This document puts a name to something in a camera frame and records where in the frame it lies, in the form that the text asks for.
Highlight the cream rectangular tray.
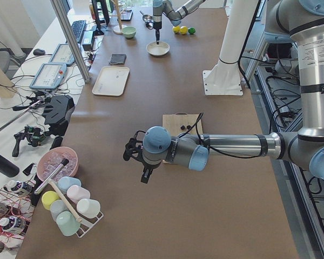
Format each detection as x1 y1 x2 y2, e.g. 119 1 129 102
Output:
92 66 130 97

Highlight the cream round plate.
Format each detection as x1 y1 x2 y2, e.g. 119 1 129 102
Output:
146 41 170 57

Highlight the yellow lemon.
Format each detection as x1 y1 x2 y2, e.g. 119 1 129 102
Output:
172 26 180 33
179 26 188 35

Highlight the mint green bowl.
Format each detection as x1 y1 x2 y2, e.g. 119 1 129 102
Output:
121 26 137 39

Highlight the wooden glass stand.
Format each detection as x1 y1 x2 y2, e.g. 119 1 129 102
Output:
111 0 123 35

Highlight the dark grey cloth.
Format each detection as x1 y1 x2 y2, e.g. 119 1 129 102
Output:
109 53 126 65

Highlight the wooden cutting board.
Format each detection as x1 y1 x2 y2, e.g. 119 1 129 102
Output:
163 113 209 171

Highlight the white cup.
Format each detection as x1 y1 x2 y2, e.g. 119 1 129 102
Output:
77 199 100 219

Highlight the pink cup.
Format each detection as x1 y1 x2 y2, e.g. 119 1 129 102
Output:
66 185 91 204

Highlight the white column with base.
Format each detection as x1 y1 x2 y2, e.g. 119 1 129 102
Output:
203 0 260 96

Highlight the white cup rack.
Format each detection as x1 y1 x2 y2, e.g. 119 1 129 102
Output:
48 180 104 238

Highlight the black keyboard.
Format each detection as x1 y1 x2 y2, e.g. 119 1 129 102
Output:
71 20 86 43

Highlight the metal muddler in bowl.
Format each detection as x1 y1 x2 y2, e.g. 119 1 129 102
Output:
33 158 69 195

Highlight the light blue cup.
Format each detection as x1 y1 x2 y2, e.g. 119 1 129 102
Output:
57 176 82 194

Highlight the mint cup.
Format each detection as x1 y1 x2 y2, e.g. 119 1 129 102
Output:
56 211 80 236

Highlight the teach pendant far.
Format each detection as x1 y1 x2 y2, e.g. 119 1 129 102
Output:
49 44 75 66

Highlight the teach pendant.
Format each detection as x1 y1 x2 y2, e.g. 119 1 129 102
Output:
30 63 67 90
49 44 75 66

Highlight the grey cup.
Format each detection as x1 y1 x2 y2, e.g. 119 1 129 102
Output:
50 200 68 221

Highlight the pink bowl with ice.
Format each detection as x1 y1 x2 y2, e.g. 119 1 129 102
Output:
37 147 79 182

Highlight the yellow cup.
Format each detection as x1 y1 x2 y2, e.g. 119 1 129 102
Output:
42 190 60 210

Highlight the black equipment housing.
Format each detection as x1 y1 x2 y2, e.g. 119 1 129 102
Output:
42 95 75 136

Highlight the teach pendant near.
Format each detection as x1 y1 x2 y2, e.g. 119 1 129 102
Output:
30 63 67 90

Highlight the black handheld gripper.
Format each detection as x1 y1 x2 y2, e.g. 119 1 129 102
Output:
12 126 50 157

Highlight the computer mouse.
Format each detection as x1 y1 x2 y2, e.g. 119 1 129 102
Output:
33 48 45 56

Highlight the black bottle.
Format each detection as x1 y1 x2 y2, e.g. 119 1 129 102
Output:
0 155 19 178

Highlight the aluminium frame post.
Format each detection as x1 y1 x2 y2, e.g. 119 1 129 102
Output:
50 0 91 83

